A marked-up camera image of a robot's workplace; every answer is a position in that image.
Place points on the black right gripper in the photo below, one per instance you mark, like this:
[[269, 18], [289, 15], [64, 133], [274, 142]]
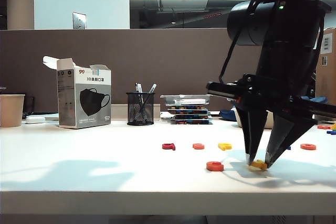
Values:
[[283, 82]]

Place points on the yellow letter u magnet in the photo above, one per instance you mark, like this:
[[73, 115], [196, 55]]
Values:
[[258, 165]]

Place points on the yellow letter p magnet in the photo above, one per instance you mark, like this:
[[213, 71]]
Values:
[[225, 145]]

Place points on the orange letter c magnet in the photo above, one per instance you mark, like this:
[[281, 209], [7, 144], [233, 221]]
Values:
[[211, 166]]

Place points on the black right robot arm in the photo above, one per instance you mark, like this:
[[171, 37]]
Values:
[[294, 19]]

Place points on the orange letter o magnet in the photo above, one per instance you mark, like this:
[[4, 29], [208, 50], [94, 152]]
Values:
[[308, 148]]

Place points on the orange letter s magnet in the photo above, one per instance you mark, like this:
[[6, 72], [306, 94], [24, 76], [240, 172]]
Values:
[[198, 146]]

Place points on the red letter a magnet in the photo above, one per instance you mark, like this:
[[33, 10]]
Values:
[[168, 146]]

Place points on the brown paper cup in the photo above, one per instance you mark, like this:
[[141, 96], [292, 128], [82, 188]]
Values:
[[11, 111]]

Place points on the beige pulp tray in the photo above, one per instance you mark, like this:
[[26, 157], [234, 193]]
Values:
[[270, 120]]

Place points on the brown cardboard box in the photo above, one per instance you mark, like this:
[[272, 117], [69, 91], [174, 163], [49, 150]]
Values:
[[328, 77]]

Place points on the clear plastic case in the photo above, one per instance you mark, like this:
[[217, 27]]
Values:
[[189, 101]]

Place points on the silver capped black pen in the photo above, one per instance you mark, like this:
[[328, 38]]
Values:
[[138, 87], [153, 88]]

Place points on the black mesh pen holder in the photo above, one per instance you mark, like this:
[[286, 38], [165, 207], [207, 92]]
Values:
[[140, 115]]

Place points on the brown desk partition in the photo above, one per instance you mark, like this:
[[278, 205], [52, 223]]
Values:
[[157, 58]]

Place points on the grey face mask box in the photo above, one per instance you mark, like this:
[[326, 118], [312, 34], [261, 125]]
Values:
[[86, 103]]

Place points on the metal wall switch plate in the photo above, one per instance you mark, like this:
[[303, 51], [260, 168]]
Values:
[[79, 21]]

